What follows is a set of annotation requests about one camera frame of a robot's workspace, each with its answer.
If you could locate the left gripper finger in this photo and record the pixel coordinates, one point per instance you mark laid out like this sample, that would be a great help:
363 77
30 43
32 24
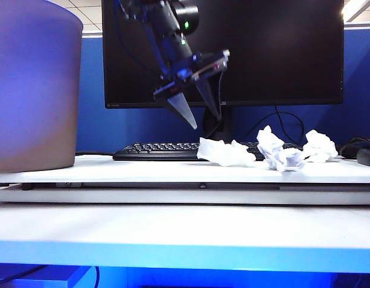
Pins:
209 96
183 109

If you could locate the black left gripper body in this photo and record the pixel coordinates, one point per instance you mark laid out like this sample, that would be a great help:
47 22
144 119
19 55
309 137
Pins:
187 73

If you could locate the white paper ball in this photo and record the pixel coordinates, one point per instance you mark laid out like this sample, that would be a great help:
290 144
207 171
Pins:
277 156
226 154
319 147

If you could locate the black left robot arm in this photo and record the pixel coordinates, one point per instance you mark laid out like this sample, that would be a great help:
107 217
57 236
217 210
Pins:
169 30

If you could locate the black monitor stand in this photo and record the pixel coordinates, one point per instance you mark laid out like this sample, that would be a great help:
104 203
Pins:
226 126

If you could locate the blue cubicle partition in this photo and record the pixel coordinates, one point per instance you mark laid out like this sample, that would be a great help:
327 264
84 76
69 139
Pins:
127 126

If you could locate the black computer keyboard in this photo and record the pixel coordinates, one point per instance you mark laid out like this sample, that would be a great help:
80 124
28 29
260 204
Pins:
142 151

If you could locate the black ASUS computer monitor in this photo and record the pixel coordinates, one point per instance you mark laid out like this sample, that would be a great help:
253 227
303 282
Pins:
277 54

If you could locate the white base board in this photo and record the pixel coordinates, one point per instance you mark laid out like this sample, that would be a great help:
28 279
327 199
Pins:
172 196

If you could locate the white work board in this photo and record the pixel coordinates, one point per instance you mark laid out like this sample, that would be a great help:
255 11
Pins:
82 171

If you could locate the black computer mouse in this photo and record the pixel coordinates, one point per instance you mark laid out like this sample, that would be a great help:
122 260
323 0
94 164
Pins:
369 157

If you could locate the white box under table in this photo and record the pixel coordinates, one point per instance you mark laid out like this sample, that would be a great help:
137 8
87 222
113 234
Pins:
52 279

